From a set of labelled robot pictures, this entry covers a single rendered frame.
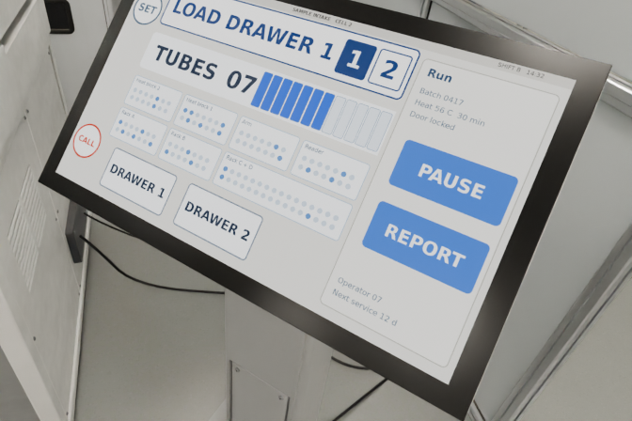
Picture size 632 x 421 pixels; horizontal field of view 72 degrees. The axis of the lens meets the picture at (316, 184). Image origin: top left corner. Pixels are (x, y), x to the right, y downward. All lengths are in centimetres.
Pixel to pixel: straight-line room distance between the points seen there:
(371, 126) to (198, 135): 18
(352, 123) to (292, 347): 36
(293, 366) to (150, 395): 86
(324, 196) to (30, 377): 88
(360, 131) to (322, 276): 14
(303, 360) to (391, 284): 32
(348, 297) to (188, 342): 121
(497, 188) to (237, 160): 24
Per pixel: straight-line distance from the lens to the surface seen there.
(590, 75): 43
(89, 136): 57
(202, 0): 54
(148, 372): 154
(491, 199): 39
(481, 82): 41
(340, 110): 42
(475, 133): 40
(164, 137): 50
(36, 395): 121
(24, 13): 143
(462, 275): 38
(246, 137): 45
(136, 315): 167
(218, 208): 45
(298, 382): 73
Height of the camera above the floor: 130
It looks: 35 degrees down
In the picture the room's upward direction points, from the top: 8 degrees clockwise
